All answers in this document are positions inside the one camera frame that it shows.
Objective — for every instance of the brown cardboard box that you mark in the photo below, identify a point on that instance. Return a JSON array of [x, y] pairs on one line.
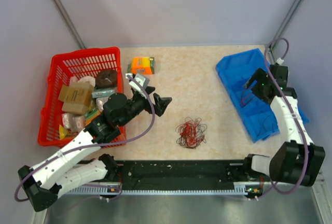
[[76, 98]]

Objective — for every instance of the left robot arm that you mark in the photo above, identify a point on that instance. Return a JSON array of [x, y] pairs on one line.
[[44, 183]]

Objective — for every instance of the brown round cake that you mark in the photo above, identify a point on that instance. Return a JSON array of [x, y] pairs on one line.
[[106, 79]]

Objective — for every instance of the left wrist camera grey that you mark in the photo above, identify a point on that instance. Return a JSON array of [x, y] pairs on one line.
[[139, 78]]

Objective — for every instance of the pink wrapped snack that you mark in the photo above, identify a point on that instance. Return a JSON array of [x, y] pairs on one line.
[[72, 122]]

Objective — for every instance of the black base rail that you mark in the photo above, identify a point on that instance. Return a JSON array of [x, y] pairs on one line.
[[182, 174]]

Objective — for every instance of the blue plastic divided bin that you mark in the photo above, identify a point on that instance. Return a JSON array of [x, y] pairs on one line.
[[234, 71]]

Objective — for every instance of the red plastic basket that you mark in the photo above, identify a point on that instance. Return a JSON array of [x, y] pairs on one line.
[[80, 63]]

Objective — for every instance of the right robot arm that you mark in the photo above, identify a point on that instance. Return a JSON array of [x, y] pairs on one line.
[[298, 160]]

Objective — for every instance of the teal flat packet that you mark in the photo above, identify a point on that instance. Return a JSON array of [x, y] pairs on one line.
[[105, 92]]

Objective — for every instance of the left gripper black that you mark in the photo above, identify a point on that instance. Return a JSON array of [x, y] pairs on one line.
[[161, 103]]

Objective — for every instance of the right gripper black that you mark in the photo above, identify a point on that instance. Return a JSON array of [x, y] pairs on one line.
[[259, 74]]

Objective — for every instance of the orange yellow box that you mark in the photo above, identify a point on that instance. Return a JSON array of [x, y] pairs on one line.
[[142, 65]]

